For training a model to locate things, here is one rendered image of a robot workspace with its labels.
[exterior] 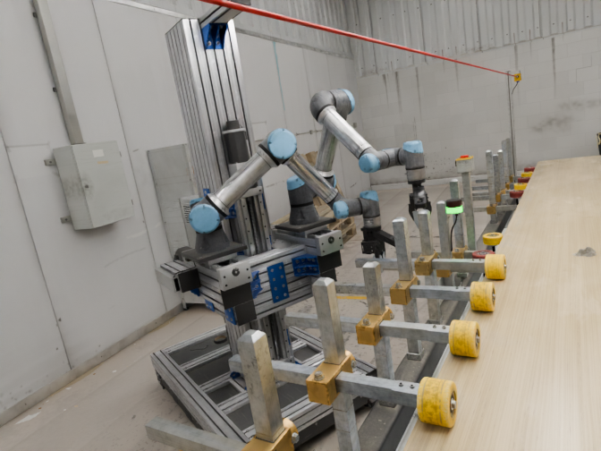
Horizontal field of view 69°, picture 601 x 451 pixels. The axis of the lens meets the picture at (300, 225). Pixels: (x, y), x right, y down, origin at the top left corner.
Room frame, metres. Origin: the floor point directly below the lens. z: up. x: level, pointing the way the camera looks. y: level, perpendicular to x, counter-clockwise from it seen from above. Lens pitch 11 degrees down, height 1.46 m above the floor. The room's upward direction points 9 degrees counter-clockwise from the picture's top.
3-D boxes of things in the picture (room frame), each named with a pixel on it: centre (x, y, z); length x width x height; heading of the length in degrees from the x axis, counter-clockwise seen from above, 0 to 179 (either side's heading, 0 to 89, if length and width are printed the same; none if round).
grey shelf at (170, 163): (4.31, 0.85, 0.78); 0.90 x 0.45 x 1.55; 152
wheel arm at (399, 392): (0.85, 0.01, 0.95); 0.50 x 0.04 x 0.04; 57
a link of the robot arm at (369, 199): (1.84, -0.30, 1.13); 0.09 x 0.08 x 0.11; 99
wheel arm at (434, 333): (1.06, -0.13, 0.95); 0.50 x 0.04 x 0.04; 57
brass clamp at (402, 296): (1.27, -0.29, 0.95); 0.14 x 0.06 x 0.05; 147
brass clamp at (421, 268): (1.48, -0.42, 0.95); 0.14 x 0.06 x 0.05; 147
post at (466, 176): (2.14, -0.85, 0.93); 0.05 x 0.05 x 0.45; 57
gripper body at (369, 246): (1.84, -0.30, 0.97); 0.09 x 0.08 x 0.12; 57
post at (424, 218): (1.50, -0.44, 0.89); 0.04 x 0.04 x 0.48; 57
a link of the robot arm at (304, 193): (2.13, -0.03, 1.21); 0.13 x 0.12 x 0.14; 128
